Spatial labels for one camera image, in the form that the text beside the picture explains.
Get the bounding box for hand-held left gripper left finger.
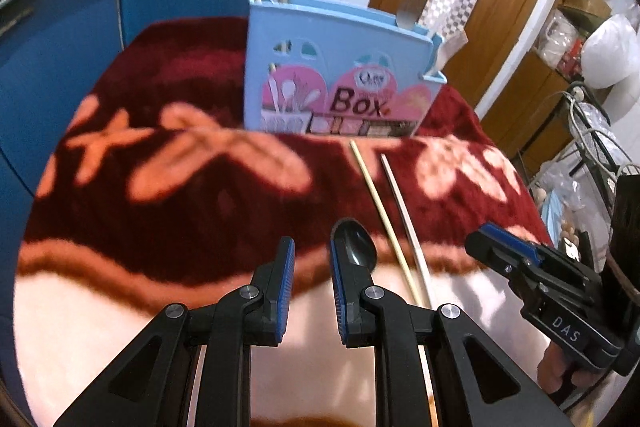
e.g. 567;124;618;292
52;236;297;427

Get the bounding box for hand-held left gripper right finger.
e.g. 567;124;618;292
329;238;569;427

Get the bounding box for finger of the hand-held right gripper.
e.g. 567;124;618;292
464;232;532;303
480;223;551;265

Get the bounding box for black spoon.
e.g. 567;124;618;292
332;219;375;280

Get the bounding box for white chopstick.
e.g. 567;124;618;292
380;154;434;310

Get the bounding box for light blue utensil box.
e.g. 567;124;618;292
243;0;448;138

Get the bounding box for person's right hand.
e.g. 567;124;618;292
536;342;566;393

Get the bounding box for pile of eggs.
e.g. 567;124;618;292
532;187;591;258

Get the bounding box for clear plastic bag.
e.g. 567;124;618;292
540;159;616;218

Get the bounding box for red floral blanket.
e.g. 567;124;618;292
17;17;556;427

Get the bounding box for wooden shelf unit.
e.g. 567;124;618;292
482;0;621;162

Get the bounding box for pale plastic bag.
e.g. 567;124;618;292
537;9;583;70

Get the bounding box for white plastic bag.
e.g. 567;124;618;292
580;7;640;90

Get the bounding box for wooden door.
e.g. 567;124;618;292
367;0;571;118

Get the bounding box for blue base cabinet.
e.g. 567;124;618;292
0;0;341;408

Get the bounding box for black wire rack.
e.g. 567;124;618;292
520;79;640;268

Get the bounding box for white cable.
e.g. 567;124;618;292
567;87;631;168

